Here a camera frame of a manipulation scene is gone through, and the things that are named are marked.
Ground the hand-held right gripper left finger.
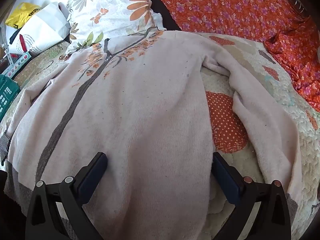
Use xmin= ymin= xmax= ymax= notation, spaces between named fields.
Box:
xmin=25 ymin=152 xmax=108 ymax=240

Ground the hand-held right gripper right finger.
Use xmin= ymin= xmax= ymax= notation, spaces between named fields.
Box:
xmin=212 ymin=152 xmax=292 ymax=240

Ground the plain white pillow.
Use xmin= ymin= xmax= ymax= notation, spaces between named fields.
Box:
xmin=0 ymin=30 xmax=300 ymax=240

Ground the heart patterned quilt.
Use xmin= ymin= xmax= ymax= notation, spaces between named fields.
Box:
xmin=0 ymin=31 xmax=320 ymax=240

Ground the green cardboard box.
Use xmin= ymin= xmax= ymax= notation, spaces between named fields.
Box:
xmin=0 ymin=74 xmax=20 ymax=120

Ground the white box with coloured shapes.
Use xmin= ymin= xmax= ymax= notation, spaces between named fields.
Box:
xmin=1 ymin=51 xmax=33 ymax=78

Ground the white paper bag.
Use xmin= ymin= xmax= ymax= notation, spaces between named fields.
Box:
xmin=6 ymin=2 xmax=70 ymax=55

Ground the white floral pillow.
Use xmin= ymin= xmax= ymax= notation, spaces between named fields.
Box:
xmin=66 ymin=0 xmax=167 ymax=55

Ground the red floral pillow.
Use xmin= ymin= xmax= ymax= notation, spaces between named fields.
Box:
xmin=147 ymin=0 xmax=320 ymax=112

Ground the yellow plastic bag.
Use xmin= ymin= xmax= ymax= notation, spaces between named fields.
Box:
xmin=5 ymin=2 xmax=42 ymax=28

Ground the white perforated metal rail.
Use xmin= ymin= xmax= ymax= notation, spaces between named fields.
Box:
xmin=0 ymin=26 xmax=12 ymax=63

